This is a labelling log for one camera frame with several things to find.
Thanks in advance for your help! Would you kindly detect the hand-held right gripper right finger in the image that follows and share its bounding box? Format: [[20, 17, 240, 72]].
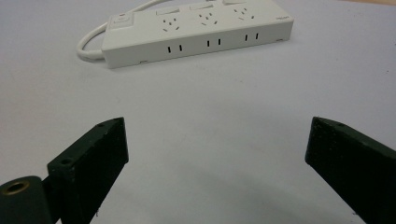
[[304, 116, 396, 224]]

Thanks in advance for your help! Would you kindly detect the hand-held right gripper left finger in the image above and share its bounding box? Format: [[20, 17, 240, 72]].
[[46, 117, 130, 224]]

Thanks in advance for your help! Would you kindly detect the white power strip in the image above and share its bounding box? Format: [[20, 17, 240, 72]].
[[101, 0, 295, 70]]

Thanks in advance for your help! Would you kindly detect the white power strip cable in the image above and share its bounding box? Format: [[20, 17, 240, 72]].
[[76, 0, 172, 62]]

